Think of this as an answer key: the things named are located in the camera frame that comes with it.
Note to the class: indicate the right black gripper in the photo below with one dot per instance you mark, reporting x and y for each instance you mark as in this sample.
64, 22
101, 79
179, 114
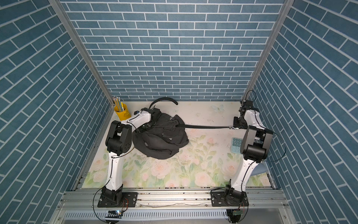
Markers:
236, 123

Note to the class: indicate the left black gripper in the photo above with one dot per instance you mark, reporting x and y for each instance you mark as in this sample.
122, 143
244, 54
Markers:
140, 130

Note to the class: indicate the black leather belt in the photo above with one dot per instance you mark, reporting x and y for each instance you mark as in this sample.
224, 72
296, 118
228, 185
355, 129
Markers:
192, 126

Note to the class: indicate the black trousers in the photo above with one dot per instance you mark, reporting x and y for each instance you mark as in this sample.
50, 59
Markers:
163, 140

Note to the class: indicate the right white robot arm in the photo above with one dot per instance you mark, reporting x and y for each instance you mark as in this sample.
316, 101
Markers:
254, 149

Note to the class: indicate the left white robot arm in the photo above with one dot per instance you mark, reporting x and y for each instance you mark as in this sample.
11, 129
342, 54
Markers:
119, 143

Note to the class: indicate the teal calculator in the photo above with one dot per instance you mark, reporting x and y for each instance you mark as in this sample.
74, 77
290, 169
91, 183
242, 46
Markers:
236, 145

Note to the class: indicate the yellow pen cup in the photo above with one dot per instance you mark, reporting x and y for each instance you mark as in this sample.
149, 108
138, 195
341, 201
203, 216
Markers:
123, 115

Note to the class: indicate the pens in cup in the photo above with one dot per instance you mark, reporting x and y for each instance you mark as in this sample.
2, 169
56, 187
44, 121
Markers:
118, 104

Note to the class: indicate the blue grey pad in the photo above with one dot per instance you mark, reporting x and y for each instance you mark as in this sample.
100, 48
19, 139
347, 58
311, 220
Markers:
259, 169

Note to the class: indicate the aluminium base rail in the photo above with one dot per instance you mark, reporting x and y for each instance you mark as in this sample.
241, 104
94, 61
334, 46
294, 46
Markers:
177, 198

